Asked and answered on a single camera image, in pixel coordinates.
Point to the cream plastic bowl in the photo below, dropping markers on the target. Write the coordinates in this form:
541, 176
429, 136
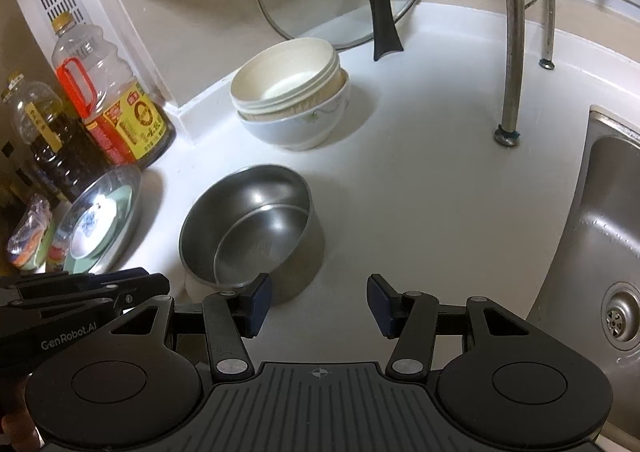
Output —
280, 76

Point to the small floral dish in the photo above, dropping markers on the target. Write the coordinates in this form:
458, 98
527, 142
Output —
92, 229

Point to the green square plate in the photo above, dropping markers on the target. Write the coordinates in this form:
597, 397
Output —
122, 204

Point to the large steel basin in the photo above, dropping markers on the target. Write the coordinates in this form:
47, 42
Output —
127, 212

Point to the steel bowl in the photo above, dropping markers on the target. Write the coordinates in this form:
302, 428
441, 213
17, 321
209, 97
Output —
250, 222

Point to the person's left hand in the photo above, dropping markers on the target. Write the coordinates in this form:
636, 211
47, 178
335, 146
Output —
15, 434

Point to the large dark oil bottle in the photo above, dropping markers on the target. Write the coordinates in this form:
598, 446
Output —
55, 151

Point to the steel sink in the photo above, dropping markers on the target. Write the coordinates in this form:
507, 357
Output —
600, 232

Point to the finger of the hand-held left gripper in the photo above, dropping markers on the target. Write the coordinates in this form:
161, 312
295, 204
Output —
140, 288
75, 279

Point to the bagged colourful plastic bowls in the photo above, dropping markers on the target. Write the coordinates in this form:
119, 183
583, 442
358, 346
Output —
30, 237

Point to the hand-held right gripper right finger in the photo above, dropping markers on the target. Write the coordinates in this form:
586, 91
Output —
381, 306

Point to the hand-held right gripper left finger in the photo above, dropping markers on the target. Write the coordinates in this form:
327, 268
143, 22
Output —
257, 306

